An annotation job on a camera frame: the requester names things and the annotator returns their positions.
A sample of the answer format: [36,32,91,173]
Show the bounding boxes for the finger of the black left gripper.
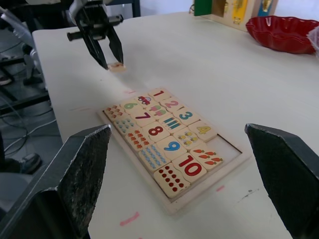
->
[107,24,125,67]
[82,26,108,70]

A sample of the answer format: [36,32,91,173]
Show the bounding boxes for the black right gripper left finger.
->
[0,124,112,239]

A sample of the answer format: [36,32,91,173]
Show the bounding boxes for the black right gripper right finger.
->
[244,123,319,239]

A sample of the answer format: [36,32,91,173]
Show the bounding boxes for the wooden tile orange number 5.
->
[107,62,127,73]

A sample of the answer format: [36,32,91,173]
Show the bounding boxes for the wooden tile red number 1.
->
[148,87,172,102]

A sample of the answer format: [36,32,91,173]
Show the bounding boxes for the wooden tile pink number 2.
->
[159,97,186,113]

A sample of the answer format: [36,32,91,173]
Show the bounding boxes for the wooden tile yellow number 4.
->
[188,120,218,142]

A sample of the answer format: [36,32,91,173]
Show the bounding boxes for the wooden tile teal number 3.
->
[173,107,201,126]

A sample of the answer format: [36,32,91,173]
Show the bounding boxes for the wooden number puzzle board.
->
[96,87,251,216]

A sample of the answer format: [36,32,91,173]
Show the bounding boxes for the wooden tile green number 6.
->
[120,99,143,115]

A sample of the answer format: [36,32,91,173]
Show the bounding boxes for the wooden tile purple number 7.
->
[129,108,157,127]

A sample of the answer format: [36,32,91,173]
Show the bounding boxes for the wooden tile red number 8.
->
[142,121,170,142]

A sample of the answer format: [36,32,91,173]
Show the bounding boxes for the wooden tile red number 10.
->
[171,152,208,184]

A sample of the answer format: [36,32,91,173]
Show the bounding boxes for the wooden tile blue number 9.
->
[156,135,187,161]

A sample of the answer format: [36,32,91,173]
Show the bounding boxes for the wooden latch board colourful doors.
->
[191,0,279,32]

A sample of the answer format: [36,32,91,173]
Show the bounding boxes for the wooden tile red car picture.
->
[134,94,157,107]

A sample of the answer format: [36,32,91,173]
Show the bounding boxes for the wooden tile six mushrooms picture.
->
[103,104,125,122]

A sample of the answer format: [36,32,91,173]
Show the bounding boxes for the silver robot body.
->
[0,6,47,85]

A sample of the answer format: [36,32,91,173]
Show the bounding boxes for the wooden tile blue drops picture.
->
[113,116,137,136]

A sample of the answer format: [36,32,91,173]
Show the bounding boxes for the wooden tile ice lollies picture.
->
[146,102,172,118]

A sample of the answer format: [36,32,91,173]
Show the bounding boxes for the wooden tile orange stars picture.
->
[124,127,154,152]

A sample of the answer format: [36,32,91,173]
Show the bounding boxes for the wooden tile carrots picture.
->
[189,142,224,171]

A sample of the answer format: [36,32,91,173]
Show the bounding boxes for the wooden tile blue candies picture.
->
[138,143,169,174]

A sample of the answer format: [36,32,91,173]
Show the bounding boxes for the wooden tile pencils picture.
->
[158,114,189,132]

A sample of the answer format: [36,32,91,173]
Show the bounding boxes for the wooden tile red apples picture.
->
[153,164,191,199]

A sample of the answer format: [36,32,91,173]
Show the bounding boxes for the wooden tile bees picture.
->
[172,126,206,150]

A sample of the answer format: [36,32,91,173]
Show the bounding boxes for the red scalloped plastic bowl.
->
[245,15,319,55]

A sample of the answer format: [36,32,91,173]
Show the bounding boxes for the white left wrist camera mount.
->
[68,0,87,19]

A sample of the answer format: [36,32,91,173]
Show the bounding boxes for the black metal frame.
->
[24,0,141,19]

